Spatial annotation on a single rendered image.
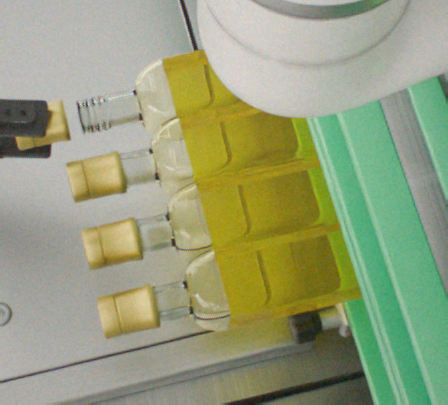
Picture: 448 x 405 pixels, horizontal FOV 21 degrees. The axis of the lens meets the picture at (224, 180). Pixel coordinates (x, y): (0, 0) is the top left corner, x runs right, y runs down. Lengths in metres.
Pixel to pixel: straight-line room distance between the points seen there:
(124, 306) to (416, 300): 0.24
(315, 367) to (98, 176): 0.28
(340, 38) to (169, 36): 0.70
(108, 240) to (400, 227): 0.24
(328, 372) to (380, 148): 0.30
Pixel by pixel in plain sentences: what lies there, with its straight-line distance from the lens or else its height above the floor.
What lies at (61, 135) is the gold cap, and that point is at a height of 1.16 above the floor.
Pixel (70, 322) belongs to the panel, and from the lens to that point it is 1.08.
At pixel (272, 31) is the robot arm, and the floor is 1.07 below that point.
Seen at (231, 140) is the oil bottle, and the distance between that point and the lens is 0.97.
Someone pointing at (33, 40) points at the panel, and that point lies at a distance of 1.19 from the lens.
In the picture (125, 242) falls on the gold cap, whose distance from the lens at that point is 0.95.
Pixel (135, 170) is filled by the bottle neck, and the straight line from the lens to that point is 0.97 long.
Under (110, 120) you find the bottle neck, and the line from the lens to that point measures 1.00.
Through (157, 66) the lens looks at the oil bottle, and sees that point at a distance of 1.00.
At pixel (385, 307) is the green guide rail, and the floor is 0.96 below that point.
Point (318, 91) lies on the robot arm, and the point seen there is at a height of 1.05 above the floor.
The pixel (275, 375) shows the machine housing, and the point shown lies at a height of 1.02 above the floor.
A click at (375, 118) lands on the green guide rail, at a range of 0.87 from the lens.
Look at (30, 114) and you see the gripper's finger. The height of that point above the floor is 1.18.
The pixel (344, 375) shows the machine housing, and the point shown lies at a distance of 1.11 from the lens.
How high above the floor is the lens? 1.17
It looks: 8 degrees down
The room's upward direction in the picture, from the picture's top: 103 degrees counter-clockwise
